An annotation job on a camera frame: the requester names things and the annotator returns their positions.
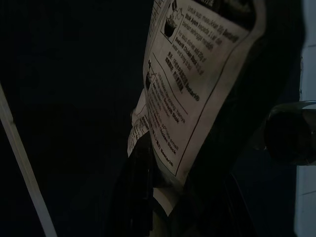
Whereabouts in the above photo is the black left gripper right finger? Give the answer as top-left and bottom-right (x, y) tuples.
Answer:
(190, 170), (251, 237)

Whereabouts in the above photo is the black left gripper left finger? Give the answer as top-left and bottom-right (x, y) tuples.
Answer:
(111, 132), (160, 237)

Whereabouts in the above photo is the green white chicken stock packet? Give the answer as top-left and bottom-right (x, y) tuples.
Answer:
(127, 0), (266, 218)

